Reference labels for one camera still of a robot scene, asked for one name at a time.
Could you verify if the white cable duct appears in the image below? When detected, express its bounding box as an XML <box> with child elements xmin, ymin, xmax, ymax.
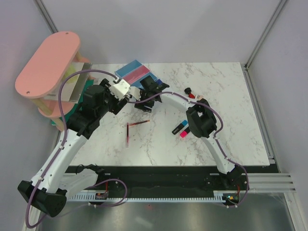
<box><xmin>67</xmin><ymin>190</ymin><xmax>240</xmax><ymax>203</ymax></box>

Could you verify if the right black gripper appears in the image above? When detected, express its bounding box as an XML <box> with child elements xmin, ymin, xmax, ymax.
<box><xmin>134</xmin><ymin>88</ymin><xmax>154</xmax><ymax>114</ymax></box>

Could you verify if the red pen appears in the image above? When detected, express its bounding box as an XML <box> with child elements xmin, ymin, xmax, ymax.
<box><xmin>126</xmin><ymin>123</ymin><xmax>129</xmax><ymax>147</ymax></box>

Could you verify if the red black stamp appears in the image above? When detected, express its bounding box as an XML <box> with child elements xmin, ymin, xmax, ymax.
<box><xmin>184</xmin><ymin>88</ymin><xmax>195</xmax><ymax>99</ymax></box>

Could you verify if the right aluminium frame post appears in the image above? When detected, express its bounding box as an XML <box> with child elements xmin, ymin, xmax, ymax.
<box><xmin>243</xmin><ymin>0</ymin><xmax>289</xmax><ymax>71</ymax></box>

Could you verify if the dark red pencil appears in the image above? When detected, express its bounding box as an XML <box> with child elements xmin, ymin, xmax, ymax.
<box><xmin>129</xmin><ymin>120</ymin><xmax>150</xmax><ymax>127</ymax></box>

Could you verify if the aluminium frame post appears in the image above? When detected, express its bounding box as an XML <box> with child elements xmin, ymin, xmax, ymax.
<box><xmin>243</xmin><ymin>0</ymin><xmax>289</xmax><ymax>71</ymax></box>
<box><xmin>34</xmin><ymin>0</ymin><xmax>58</xmax><ymax>33</ymax></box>

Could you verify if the blue cap highlighter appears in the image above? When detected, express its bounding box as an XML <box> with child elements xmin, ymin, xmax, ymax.
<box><xmin>172</xmin><ymin>120</ymin><xmax>188</xmax><ymax>135</ymax></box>

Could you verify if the pink wooden shelf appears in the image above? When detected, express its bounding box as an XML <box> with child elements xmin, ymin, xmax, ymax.
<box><xmin>15</xmin><ymin>31</ymin><xmax>92</xmax><ymax>131</ymax></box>

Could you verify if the pink bin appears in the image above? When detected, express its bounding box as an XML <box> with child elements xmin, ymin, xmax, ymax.
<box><xmin>123</xmin><ymin>65</ymin><xmax>150</xmax><ymax>85</ymax></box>

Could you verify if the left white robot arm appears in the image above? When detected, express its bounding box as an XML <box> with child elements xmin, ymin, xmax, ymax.
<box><xmin>17</xmin><ymin>79</ymin><xmax>130</xmax><ymax>218</ymax></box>

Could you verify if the pink cap highlighter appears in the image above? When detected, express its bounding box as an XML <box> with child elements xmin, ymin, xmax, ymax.
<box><xmin>180</xmin><ymin>127</ymin><xmax>190</xmax><ymax>138</ymax></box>

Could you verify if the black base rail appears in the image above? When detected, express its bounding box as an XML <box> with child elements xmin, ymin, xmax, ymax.
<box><xmin>64</xmin><ymin>165</ymin><xmax>281</xmax><ymax>199</ymax></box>

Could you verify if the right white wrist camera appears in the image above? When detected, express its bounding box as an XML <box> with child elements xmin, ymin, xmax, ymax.
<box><xmin>128</xmin><ymin>86</ymin><xmax>141</xmax><ymax>101</ymax></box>

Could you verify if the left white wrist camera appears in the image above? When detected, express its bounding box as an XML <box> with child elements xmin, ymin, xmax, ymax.
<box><xmin>109</xmin><ymin>78</ymin><xmax>130</xmax><ymax>100</ymax></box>

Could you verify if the left aluminium frame post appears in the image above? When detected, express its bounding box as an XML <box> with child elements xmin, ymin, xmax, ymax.
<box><xmin>34</xmin><ymin>0</ymin><xmax>58</xmax><ymax>33</ymax></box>

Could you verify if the green box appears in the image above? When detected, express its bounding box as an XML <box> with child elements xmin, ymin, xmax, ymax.
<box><xmin>50</xmin><ymin>79</ymin><xmax>97</xmax><ymax>127</ymax></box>

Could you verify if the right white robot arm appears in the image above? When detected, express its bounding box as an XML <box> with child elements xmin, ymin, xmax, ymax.
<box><xmin>134</xmin><ymin>76</ymin><xmax>249</xmax><ymax>191</ymax></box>

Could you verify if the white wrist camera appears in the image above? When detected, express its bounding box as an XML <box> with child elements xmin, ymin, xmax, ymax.
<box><xmin>128</xmin><ymin>86</ymin><xmax>141</xmax><ymax>101</ymax></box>
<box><xmin>109</xmin><ymin>78</ymin><xmax>130</xmax><ymax>100</ymax></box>

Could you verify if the light blue bin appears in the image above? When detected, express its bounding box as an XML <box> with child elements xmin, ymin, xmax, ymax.
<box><xmin>115</xmin><ymin>60</ymin><xmax>142</xmax><ymax>78</ymax></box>

